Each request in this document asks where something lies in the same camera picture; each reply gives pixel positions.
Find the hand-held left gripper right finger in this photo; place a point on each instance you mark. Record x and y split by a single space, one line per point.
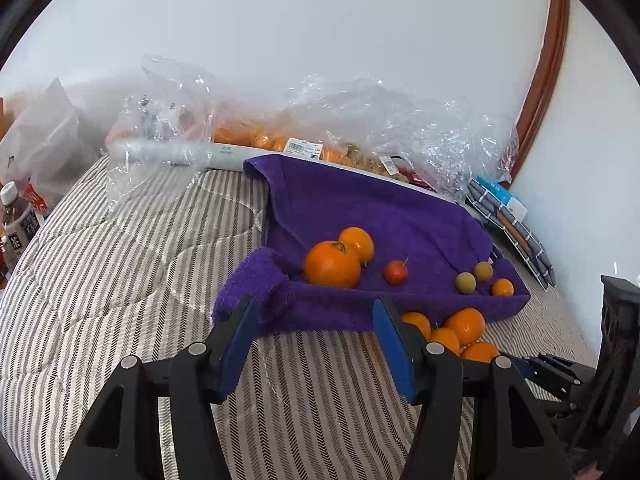
395 350

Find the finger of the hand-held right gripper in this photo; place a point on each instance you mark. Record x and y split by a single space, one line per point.
550 372
567 412

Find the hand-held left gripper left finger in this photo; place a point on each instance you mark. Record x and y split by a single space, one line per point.
239 345

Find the small red fruit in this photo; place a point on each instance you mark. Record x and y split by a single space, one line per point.
395 273

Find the small orange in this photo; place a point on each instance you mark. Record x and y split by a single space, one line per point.
502 287

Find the small green fruit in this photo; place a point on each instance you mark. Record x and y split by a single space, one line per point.
465 281
483 271

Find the large orange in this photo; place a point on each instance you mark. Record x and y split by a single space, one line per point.
332 264

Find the purple towel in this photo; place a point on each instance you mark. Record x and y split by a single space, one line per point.
380 210

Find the pile of small yellow fruits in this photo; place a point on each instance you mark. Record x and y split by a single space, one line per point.
370 161

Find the grey striped quilt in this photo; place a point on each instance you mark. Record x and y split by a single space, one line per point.
125 285

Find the blue checked cloth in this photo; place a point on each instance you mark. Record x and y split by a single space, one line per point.
520 240

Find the blue white tissue pack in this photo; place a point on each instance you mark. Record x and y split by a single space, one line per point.
505 197

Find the white tube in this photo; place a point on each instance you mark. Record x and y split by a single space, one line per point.
225 151

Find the pile of bagged oranges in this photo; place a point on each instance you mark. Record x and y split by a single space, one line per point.
250 137

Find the large crumpled clear plastic bag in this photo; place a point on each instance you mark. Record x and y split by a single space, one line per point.
440 140

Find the empty clear plastic bag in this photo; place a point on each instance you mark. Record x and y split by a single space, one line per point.
150 120

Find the drink bottle with dark label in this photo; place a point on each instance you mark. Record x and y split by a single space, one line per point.
20 220

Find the white plastic bag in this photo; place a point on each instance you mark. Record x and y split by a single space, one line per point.
45 145

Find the brown wooden door frame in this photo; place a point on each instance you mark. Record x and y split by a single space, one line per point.
545 70

